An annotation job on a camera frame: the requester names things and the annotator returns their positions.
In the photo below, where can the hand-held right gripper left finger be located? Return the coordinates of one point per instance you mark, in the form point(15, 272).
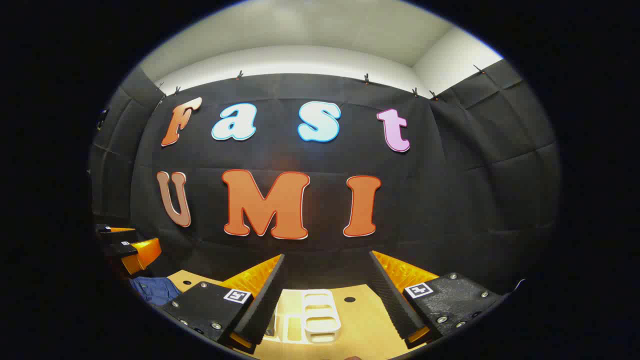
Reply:
point(265, 300)

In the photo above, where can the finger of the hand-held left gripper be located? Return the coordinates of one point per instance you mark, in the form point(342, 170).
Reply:
point(117, 236)
point(142, 252)

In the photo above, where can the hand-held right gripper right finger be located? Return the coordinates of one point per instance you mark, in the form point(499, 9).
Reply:
point(390, 300)

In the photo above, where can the blue schoolbag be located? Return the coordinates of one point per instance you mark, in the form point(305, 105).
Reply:
point(155, 290)

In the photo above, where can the white bookshelf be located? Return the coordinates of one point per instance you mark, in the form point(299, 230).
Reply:
point(320, 320)

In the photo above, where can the black backdrop cloth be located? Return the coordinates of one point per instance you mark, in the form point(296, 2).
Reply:
point(450, 200)

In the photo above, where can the row of small backdrop clips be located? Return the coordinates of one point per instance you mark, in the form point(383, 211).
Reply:
point(366, 78)

